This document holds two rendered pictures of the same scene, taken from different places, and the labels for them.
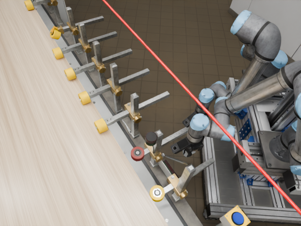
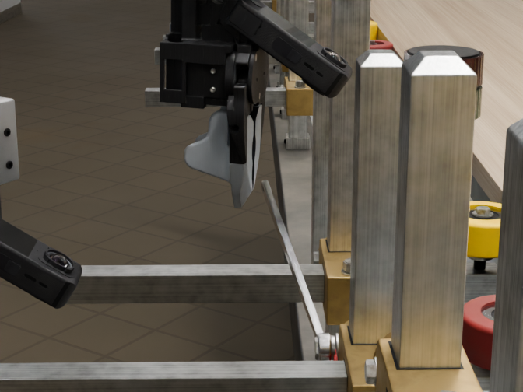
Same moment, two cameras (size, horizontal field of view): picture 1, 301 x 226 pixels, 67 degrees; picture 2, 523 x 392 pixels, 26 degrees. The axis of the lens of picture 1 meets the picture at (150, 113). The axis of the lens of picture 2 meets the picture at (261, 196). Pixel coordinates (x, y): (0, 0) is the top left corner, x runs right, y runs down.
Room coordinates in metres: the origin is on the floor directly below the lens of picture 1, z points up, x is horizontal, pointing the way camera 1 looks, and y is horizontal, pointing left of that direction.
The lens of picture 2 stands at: (1.35, 0.37, 1.25)
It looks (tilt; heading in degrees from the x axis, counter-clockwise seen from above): 17 degrees down; 216
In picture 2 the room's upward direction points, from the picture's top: straight up
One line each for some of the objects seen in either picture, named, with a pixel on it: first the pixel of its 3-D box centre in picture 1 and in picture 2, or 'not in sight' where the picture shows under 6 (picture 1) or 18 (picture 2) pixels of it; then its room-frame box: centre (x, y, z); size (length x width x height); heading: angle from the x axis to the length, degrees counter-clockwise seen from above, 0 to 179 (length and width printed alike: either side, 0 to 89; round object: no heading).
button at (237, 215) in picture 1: (238, 218); not in sight; (0.20, -0.36, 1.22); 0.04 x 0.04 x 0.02
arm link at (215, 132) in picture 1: (220, 128); not in sight; (0.57, -0.32, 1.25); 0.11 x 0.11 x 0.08; 79
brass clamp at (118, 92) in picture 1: (114, 87); not in sight; (1.03, 0.26, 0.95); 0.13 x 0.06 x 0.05; 37
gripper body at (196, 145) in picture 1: (193, 141); (219, 36); (0.58, -0.23, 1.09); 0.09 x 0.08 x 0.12; 114
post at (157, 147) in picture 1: (155, 152); (372, 342); (0.61, -0.05, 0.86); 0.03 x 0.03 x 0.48; 37
